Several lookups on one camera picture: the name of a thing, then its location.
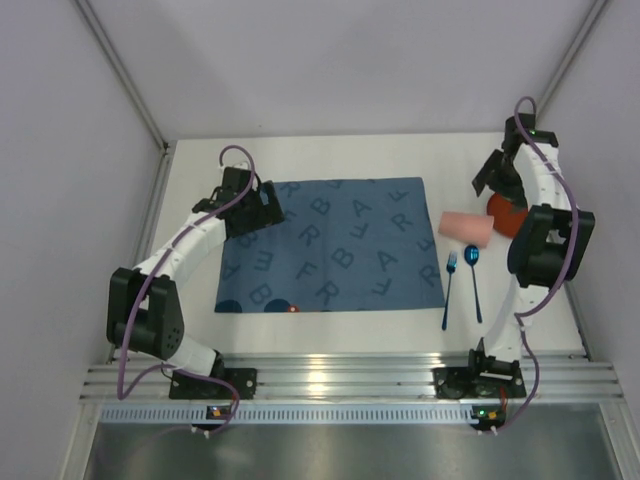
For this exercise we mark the left aluminium corner post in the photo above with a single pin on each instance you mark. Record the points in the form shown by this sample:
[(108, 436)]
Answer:
[(97, 30)]

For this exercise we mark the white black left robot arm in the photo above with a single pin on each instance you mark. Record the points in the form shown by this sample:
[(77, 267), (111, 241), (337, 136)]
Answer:
[(144, 310)]

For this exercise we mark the perforated grey cable duct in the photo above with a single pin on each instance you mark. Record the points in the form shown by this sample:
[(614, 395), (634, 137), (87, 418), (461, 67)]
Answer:
[(306, 414)]

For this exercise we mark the aluminium corner post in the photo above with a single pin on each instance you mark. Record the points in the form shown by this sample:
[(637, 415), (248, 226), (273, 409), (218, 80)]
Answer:
[(577, 41), (97, 30)]

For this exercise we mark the pink plastic cup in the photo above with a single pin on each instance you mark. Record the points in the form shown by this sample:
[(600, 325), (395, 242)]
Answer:
[(467, 228)]

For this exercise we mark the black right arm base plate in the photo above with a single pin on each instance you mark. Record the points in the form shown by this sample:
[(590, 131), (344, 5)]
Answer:
[(483, 377)]

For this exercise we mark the red plastic plate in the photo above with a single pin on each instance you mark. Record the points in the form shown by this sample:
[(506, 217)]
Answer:
[(507, 219)]

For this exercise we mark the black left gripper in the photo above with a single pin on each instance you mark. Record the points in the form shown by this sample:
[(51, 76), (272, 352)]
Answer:
[(270, 206)]

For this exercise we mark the blue metal fork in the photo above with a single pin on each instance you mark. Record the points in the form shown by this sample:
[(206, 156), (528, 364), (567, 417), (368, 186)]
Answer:
[(451, 267)]

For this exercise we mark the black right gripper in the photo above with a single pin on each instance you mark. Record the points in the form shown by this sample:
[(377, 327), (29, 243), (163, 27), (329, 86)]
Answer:
[(486, 172)]

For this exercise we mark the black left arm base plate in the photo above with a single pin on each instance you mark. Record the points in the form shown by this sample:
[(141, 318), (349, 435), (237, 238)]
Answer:
[(244, 380)]

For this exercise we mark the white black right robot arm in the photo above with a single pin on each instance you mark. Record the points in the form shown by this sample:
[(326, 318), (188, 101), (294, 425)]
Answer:
[(548, 247)]

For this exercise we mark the blue metal spoon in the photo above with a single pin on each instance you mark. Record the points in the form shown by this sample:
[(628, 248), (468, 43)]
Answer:
[(471, 256)]

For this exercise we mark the right aluminium corner post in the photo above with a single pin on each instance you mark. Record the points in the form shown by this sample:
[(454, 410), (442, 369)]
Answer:
[(577, 41)]

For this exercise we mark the blue letter-print placemat cloth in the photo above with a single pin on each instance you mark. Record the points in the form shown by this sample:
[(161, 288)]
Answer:
[(344, 245)]

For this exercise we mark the aluminium rail frame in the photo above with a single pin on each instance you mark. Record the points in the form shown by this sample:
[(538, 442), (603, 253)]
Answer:
[(373, 355)]

